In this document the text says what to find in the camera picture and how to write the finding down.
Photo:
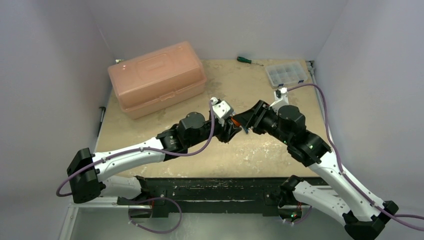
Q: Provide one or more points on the green handled screwdriver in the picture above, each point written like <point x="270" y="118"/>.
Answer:
<point x="247" y="61"/>

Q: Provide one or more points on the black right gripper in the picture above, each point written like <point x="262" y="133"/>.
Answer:
<point x="258" y="115"/>

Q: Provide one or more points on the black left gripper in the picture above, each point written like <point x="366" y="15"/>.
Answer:
<point x="225" y="134"/>

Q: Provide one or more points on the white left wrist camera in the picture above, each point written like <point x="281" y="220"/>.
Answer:
<point x="222" y="110"/>

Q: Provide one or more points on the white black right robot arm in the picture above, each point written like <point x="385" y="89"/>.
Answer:
<point x="362" y="217"/>

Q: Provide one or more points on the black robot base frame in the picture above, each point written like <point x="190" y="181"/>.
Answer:
<point x="206" y="195"/>

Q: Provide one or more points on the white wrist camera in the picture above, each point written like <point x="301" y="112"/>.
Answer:
<point x="281" y="99"/>
<point x="222" y="110"/>

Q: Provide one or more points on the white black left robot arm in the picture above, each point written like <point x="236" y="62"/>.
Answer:
<point x="90" y="173"/>

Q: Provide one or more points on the pink translucent plastic toolbox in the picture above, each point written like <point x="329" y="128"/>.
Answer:
<point x="157" y="80"/>

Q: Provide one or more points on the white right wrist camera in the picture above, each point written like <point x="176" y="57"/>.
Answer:
<point x="281" y="99"/>

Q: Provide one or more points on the clear plastic organizer box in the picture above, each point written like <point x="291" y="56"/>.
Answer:
<point x="280" y="75"/>

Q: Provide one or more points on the orange black padlock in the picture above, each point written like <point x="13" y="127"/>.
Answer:
<point x="236" y="123"/>

